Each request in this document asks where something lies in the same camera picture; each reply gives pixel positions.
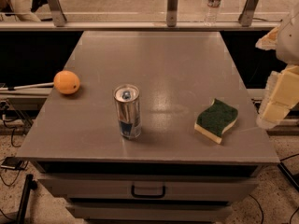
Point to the orange fruit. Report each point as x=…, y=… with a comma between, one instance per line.
x=66, y=82

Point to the black drawer handle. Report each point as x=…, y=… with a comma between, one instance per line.
x=148, y=193

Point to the clear plastic water bottle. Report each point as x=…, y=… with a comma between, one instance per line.
x=213, y=7

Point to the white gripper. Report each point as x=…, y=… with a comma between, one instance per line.
x=290, y=41

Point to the person in beige clothes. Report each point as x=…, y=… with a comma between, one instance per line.
x=21, y=8

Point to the green yellow sponge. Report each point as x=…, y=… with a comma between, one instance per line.
x=216, y=120

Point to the black floor stand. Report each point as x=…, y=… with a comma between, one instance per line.
x=29, y=185

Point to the white rod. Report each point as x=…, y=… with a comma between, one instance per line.
x=24, y=87

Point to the grey lower drawer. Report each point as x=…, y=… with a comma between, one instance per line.
x=149, y=212

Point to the silver blue redbull can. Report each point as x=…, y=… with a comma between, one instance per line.
x=126, y=99

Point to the grey drawer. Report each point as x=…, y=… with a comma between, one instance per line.
x=149, y=212
x=201, y=189

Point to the grey upper drawer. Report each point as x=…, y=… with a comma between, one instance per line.
x=201, y=189

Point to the metal railing frame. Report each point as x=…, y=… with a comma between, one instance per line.
x=81, y=15

